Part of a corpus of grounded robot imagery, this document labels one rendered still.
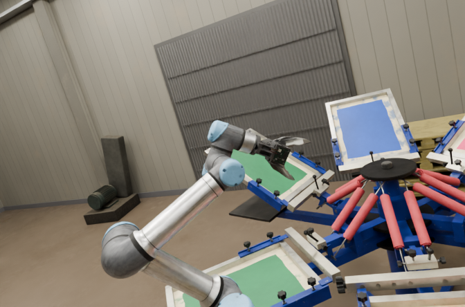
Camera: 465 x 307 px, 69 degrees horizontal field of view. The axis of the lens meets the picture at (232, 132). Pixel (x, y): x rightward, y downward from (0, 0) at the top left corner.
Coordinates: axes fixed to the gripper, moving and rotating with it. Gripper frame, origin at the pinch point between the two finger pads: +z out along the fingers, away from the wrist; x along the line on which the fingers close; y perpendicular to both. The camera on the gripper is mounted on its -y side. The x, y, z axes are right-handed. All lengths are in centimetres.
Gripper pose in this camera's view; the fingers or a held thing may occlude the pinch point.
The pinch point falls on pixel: (302, 160)
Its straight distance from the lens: 123.9
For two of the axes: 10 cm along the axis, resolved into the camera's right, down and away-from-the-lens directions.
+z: 9.2, 3.3, 2.1
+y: 1.5, 2.0, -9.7
